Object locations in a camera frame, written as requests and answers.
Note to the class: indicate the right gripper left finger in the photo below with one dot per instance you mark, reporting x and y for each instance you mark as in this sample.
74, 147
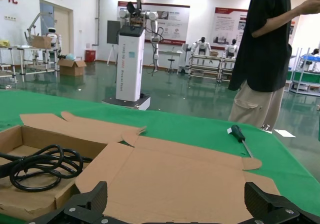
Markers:
82, 209

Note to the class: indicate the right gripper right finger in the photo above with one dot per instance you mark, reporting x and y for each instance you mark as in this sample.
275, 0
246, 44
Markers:
270, 211

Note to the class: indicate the bare bystander forearm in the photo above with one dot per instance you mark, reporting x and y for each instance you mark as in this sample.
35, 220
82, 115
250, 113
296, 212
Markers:
275, 22

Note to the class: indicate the brown cardboard box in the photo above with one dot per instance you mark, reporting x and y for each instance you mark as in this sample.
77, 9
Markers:
175, 179

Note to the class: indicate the open cardboard floor box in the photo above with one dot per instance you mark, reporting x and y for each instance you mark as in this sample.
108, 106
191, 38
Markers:
72, 68

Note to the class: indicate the cardboard box with printed side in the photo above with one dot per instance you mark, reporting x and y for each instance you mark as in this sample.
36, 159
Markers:
41, 42

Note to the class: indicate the bystander hand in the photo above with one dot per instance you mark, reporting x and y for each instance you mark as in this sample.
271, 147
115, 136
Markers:
311, 7

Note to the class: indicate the white paper tag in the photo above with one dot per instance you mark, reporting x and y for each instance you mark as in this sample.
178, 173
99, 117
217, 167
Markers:
229, 131

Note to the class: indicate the green and white rack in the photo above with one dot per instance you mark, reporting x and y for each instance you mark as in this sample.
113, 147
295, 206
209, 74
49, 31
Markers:
305, 76

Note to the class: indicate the red bin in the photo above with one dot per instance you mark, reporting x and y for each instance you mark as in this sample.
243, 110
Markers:
90, 56

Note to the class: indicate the teal plastic bag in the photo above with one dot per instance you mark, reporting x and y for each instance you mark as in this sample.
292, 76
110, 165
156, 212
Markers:
67, 57

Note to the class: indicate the white tube rack table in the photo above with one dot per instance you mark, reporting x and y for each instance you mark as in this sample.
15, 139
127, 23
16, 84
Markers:
207, 67

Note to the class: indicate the person in black shirt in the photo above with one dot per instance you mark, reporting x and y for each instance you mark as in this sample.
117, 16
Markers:
265, 47

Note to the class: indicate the small white humanoid robot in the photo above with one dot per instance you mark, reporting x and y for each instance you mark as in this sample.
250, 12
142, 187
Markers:
231, 49
202, 45
53, 38

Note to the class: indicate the black stool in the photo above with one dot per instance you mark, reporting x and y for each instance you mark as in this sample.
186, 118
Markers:
171, 62

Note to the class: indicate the beige door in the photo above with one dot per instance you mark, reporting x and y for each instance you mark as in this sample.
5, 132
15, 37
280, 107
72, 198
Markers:
60, 32

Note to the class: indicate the dark panel on stand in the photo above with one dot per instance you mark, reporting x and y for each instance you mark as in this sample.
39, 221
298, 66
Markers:
113, 32

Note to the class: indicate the yellow bag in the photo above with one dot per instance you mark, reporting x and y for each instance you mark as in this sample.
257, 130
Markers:
5, 43

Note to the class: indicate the narrow red-framed display board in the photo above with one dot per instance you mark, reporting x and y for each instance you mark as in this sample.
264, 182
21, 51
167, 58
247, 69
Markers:
225, 27

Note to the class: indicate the wide red-framed display board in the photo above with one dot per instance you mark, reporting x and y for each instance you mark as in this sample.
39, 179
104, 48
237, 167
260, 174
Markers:
175, 22

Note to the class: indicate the aluminium frame rack table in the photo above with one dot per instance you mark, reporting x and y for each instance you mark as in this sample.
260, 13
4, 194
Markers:
25, 59

